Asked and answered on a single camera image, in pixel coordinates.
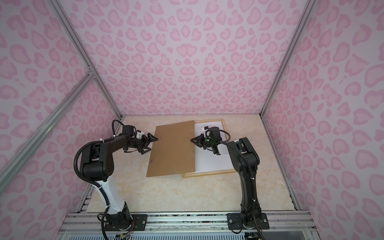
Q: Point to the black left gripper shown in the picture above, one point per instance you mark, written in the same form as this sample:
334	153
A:
145	142

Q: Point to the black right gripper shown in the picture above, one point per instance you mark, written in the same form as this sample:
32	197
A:
200	139

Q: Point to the dark landscape photo print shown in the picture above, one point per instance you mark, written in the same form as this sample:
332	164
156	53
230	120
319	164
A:
210	162

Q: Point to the brown cardboard backing board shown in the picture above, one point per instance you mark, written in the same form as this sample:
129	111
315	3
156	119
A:
173	153

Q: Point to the light wooden picture frame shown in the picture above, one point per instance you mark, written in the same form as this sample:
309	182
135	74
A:
210	174

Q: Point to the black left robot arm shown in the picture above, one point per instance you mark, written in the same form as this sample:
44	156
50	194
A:
94	164

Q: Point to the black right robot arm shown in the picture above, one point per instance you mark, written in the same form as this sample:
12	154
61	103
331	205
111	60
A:
245	161

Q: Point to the diagonal aluminium strut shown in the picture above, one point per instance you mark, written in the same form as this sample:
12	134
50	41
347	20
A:
23	155

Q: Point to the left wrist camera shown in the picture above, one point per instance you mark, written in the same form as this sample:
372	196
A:
132	132

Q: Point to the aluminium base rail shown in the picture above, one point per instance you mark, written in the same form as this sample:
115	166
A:
274	225

